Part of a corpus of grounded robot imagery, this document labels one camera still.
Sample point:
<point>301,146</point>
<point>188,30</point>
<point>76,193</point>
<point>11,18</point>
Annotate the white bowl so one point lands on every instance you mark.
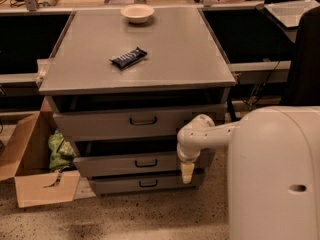
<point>137,13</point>

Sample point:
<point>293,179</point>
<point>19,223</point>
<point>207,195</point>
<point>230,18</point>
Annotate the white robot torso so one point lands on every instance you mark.
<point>274,175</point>

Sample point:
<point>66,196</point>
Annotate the grey bottom drawer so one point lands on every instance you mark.
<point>144,182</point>

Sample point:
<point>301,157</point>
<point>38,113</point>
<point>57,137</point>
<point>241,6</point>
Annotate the grey top drawer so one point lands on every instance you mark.
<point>132,123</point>

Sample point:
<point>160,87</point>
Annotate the grey drawer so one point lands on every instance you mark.
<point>132,123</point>
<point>116,165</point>
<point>144,182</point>

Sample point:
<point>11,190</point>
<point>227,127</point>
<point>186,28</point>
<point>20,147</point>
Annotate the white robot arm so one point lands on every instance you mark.
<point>200,133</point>

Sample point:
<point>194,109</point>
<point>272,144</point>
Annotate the green chip bag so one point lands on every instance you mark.
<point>61,152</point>

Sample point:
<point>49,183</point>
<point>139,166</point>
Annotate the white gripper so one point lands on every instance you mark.
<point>187,156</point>

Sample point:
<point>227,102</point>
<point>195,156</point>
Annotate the grey drawer cabinet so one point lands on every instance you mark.
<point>183,67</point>

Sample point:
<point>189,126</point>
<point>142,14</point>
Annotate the open cardboard box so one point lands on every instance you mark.
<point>26,159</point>

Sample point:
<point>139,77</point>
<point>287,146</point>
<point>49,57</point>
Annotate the blue snack bar wrapper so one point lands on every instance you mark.
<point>126,60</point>

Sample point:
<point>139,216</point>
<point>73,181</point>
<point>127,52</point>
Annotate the black office chair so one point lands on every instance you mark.
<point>303,82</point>

